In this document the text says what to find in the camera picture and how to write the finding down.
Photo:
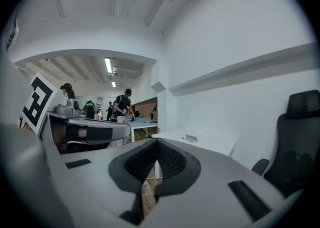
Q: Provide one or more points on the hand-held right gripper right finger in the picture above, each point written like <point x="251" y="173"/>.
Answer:
<point x="212" y="197"/>

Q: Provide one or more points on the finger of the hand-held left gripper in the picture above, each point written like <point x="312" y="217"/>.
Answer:
<point x="117" y="128"/>

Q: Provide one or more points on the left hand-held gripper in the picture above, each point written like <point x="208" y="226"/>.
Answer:
<point x="37" y="102"/>

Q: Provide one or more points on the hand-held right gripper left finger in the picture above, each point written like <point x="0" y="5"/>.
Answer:
<point x="100" y="184"/>

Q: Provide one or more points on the person's left hand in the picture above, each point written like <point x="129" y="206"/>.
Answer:
<point x="23" y="122"/>

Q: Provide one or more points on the white office table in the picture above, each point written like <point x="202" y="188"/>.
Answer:
<point x="143" y="123"/>

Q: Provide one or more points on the fluorescent ceiling light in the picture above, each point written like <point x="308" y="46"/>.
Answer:
<point x="113" y="84"/>
<point x="108" y="65"/>

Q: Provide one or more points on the black office chair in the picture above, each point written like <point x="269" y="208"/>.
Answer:
<point x="295" y="147"/>

